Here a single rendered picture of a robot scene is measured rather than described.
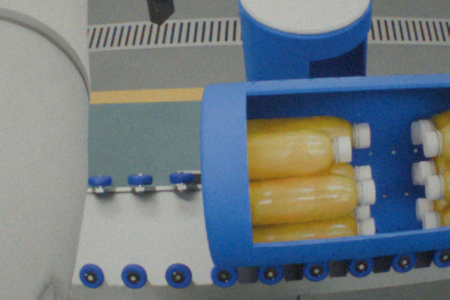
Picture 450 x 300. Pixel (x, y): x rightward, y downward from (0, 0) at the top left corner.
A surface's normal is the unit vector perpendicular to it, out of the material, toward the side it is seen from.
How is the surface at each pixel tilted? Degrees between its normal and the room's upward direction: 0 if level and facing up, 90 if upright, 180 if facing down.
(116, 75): 0
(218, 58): 0
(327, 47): 90
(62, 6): 56
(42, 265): 73
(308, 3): 0
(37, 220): 64
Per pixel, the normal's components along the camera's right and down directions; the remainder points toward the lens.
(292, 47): -0.29, 0.74
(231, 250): -0.01, 0.71
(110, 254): -0.09, -0.65
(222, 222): -0.04, 0.40
